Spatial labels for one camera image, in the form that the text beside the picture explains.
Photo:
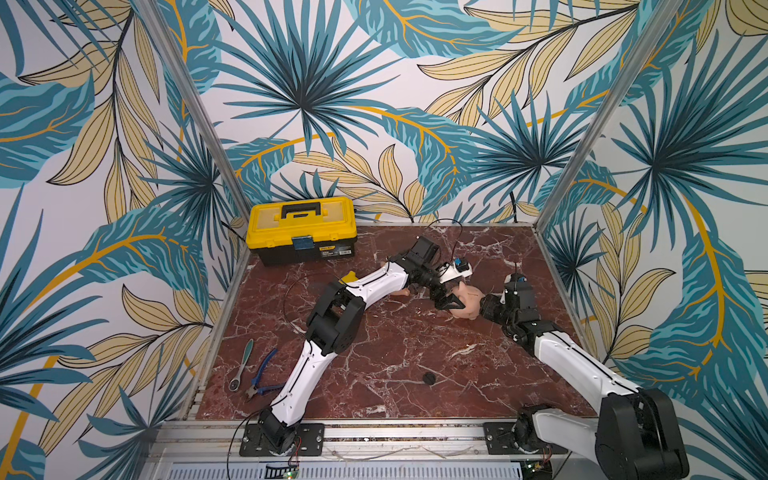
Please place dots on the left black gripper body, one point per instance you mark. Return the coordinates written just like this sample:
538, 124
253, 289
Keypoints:
431, 280

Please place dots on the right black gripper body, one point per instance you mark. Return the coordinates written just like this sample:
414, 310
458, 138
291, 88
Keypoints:
500, 308

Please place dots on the pink piggy bank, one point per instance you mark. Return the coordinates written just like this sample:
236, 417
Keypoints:
471, 298

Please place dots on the yellow piggy bank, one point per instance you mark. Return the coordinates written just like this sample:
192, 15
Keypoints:
349, 278

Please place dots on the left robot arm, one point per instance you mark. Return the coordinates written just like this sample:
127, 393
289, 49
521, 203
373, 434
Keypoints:
335, 320

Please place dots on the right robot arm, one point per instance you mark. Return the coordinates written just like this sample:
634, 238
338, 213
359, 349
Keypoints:
635, 433

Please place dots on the yellow black toolbox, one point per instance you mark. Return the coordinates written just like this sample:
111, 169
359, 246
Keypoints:
302, 231

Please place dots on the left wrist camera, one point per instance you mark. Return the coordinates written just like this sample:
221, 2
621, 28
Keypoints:
456, 269

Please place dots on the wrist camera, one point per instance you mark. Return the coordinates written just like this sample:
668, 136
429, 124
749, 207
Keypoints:
518, 279
456, 269

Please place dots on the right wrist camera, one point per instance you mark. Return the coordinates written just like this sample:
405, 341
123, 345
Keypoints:
518, 279

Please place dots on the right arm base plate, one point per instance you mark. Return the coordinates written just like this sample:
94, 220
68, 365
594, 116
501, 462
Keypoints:
506, 438

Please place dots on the green handled ratchet wrench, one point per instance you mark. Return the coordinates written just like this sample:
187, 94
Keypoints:
236, 381

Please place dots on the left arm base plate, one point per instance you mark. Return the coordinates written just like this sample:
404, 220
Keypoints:
304, 439

